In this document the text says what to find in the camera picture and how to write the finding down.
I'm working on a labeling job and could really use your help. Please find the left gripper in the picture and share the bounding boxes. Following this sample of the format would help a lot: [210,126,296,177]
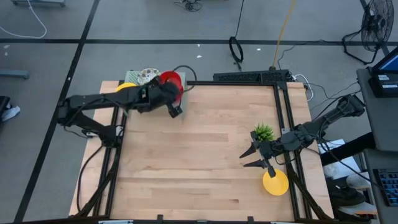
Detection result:
[136,77,183,113]

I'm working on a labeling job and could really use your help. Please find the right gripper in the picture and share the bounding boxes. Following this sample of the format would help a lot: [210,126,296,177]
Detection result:
[238,130,302,170]

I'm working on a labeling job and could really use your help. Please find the red plastic bowl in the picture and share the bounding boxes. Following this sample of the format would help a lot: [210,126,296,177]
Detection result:
[159,70,185,104]

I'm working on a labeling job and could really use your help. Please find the plain yellow plastic bowl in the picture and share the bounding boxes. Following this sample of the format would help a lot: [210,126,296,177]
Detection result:
[115,82,138,93]
[262,169,290,197]

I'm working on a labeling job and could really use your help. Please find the green artificial plant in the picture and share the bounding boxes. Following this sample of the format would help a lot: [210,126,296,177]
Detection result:
[252,123,276,142]

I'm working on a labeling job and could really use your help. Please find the person's black shoe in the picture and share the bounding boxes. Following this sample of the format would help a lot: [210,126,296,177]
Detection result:
[325,183,368,208]

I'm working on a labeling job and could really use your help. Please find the person's gray shoe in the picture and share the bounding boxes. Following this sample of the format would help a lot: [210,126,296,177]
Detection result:
[345,172,373,191]

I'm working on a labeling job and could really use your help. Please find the gray desk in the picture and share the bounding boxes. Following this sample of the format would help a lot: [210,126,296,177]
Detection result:
[356,67,398,153]

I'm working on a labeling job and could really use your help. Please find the black computer keyboard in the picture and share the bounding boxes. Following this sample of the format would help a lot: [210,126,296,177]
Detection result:
[373,167,398,208]

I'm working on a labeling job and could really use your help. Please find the black labelled device box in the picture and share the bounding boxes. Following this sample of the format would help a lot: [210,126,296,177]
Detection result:
[368,73,398,99]

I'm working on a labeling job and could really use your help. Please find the gray furniture foot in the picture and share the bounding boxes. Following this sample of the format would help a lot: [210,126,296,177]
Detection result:
[0,68,30,80]

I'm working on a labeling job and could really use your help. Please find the person's white shoe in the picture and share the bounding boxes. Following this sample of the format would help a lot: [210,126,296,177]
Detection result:
[0,105,21,123]

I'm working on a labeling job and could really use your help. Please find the gray wheeled cart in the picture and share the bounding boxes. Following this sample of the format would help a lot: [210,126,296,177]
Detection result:
[11,0,67,7]

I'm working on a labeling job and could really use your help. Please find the open laptop computer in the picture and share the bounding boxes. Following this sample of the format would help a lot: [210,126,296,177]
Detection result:
[371,45,398,75]

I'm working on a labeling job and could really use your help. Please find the black floor fan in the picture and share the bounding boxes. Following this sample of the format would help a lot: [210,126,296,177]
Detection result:
[341,0,396,65]

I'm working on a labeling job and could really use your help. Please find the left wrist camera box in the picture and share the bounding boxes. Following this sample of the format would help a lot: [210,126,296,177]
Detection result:
[167,103,184,119]

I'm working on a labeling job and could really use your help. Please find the black metal rig frame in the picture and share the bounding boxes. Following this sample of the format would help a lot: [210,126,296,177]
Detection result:
[70,79,335,224]

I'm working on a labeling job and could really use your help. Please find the black perforated cable tray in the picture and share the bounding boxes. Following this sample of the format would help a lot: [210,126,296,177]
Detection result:
[213,69,294,84]

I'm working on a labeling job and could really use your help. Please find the black cable coil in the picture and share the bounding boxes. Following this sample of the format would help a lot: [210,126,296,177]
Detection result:
[228,36,245,63]

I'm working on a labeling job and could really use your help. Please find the yellow power cable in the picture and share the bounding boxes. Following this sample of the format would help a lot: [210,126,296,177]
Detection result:
[272,0,297,70]

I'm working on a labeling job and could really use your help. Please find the white floor cable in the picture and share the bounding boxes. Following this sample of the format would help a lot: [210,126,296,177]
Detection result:
[0,0,48,40]

